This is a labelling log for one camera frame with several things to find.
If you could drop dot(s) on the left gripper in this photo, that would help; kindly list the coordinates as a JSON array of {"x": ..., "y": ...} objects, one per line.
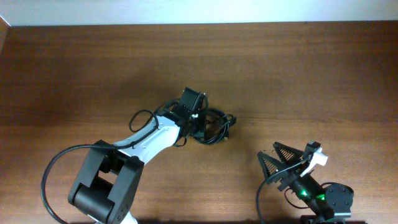
[{"x": 196, "y": 116}]

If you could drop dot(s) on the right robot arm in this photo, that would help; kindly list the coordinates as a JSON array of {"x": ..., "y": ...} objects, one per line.
[{"x": 330, "y": 201}]

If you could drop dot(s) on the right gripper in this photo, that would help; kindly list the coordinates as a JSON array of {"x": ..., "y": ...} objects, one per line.
[{"x": 277, "y": 165}]

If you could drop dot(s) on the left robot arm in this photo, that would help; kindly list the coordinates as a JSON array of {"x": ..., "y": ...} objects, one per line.
[{"x": 106, "y": 184}]

